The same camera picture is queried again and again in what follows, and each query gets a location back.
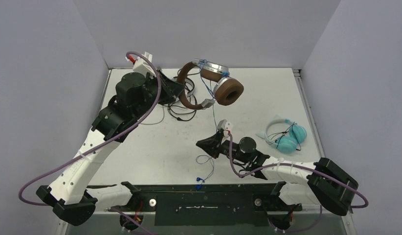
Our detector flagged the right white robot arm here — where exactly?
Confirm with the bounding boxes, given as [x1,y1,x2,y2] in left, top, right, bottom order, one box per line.
[196,130,362,216]

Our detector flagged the teal cat-ear headphones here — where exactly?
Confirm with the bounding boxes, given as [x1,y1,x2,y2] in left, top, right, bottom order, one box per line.
[255,115,307,154]

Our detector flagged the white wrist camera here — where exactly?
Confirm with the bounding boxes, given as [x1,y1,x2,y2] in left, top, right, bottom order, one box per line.
[217,119,233,137]
[125,53,155,76]

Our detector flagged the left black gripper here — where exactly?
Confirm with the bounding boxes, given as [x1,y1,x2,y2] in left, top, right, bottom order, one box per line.
[132,69,184,119]

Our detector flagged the black and white headphones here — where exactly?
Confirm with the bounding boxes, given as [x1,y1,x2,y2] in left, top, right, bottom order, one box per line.
[158,77,199,122]

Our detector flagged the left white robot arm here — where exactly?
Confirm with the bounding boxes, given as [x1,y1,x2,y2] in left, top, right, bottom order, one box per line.
[36,71,185,226]

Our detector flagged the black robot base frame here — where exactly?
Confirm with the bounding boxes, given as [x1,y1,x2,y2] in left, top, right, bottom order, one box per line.
[115,183,302,227]

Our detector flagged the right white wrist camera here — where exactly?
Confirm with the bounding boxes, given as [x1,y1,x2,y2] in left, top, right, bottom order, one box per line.
[217,119,233,137]

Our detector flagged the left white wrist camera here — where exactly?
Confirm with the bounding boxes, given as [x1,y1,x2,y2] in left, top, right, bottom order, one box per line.
[125,53,155,76]

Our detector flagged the black earbuds cable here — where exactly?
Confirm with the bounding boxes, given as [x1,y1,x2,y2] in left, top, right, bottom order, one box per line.
[272,122,302,152]

